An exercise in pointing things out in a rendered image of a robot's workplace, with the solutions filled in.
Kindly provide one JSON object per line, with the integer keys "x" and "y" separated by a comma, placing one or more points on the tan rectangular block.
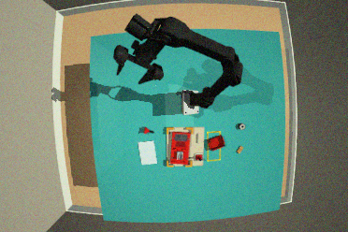
{"x": 240, "y": 149}

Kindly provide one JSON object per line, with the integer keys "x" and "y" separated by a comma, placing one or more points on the black toy tyre with grey hub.
{"x": 241, "y": 126}

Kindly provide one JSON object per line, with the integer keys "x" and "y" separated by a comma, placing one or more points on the red hollow shell with corner bosses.
{"x": 216, "y": 143}

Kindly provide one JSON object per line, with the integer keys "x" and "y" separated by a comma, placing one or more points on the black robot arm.
{"x": 176, "y": 34}

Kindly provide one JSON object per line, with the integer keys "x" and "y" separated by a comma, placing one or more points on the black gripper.
{"x": 143, "y": 58}

